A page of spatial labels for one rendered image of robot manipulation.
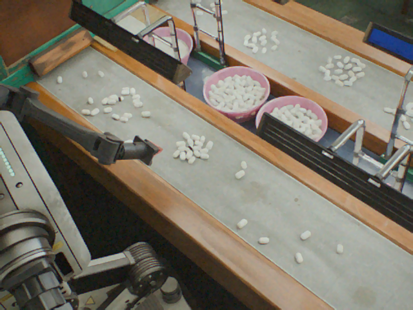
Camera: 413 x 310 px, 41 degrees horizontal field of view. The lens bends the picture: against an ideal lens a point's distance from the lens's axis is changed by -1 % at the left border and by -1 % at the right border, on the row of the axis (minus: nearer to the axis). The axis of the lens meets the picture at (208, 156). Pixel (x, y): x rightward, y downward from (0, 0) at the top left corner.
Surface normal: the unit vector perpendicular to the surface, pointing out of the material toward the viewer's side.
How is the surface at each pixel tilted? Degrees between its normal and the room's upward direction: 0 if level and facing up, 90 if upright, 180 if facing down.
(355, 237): 0
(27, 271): 20
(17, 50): 90
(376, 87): 0
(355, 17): 0
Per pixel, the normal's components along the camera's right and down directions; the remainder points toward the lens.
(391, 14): -0.09, -0.64
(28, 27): 0.72, 0.49
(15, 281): 0.10, -0.39
